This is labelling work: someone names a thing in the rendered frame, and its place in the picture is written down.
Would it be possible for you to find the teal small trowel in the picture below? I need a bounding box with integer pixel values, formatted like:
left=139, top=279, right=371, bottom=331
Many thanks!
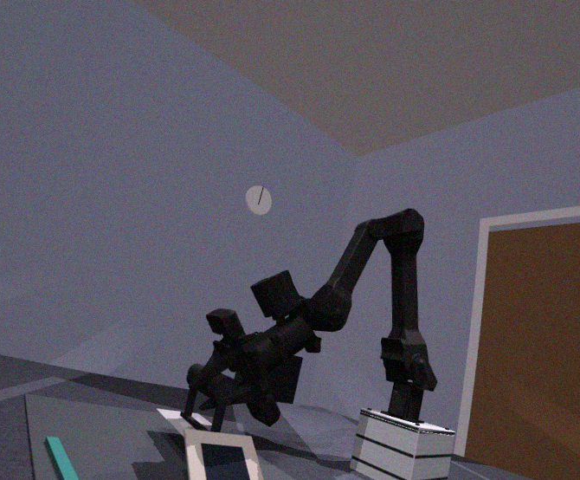
left=45, top=436, right=79, bottom=480

